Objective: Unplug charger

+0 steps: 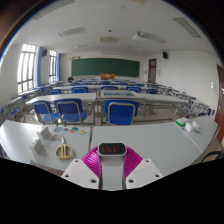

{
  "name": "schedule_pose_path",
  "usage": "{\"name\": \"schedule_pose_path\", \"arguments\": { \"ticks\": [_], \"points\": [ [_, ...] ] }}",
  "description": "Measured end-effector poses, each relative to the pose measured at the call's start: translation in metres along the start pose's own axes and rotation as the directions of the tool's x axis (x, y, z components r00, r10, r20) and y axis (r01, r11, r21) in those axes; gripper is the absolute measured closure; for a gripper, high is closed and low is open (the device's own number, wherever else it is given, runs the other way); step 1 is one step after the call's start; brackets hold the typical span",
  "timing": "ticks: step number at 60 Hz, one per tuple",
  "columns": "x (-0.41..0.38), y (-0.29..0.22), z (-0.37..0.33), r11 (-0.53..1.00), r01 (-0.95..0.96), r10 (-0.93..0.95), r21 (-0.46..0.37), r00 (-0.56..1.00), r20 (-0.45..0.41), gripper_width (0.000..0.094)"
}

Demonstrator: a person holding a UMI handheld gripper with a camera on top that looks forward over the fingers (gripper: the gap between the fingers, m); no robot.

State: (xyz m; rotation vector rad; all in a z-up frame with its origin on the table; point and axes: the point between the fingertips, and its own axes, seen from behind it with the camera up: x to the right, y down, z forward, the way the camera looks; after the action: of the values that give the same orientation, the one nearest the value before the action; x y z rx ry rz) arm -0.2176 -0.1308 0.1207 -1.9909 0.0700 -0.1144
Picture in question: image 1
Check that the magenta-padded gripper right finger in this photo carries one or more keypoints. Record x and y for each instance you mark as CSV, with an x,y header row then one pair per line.
x,y
145,171

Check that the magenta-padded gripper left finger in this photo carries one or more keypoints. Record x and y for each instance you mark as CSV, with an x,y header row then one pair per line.
x,y
77,171

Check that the white charger with dark face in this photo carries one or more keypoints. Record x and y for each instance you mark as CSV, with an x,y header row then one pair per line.
x,y
112,166

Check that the small colourful card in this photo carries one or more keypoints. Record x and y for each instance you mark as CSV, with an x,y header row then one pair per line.
x,y
81,132
73,130
58,129
65,130

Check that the white box with coloured stickers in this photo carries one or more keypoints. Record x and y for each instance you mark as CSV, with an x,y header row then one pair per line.
x,y
38,146

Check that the plain white box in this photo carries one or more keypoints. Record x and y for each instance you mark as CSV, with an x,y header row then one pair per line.
x,y
44,132

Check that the group of blue chairs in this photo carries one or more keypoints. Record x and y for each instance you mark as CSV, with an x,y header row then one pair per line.
x,y
71,110

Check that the small white carton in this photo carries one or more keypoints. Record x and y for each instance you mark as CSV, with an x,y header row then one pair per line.
x,y
192,127

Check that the orange lectern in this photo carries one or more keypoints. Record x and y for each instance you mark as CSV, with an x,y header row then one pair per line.
x,y
107,76

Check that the brown door with window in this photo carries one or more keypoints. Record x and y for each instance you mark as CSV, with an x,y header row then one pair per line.
x,y
152,70

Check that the reddish brown door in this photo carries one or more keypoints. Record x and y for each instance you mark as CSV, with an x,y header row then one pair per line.
x,y
220,100

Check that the blue curtain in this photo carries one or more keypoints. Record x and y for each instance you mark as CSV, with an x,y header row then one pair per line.
x,y
38,66
58,66

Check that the narrow window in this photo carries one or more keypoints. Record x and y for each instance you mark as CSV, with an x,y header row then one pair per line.
x,y
52,66

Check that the green chalkboard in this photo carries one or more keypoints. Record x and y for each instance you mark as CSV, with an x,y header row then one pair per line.
x,y
105,66

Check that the large window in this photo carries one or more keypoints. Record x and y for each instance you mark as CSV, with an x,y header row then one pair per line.
x,y
26,68

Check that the white ceiling projector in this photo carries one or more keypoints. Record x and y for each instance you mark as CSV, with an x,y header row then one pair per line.
x,y
140,36

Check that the ceiling light panels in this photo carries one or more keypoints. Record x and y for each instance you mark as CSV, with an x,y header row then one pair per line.
x,y
72,31

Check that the black wall speaker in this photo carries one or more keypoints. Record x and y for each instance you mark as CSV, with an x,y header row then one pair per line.
x,y
44,52
165,55

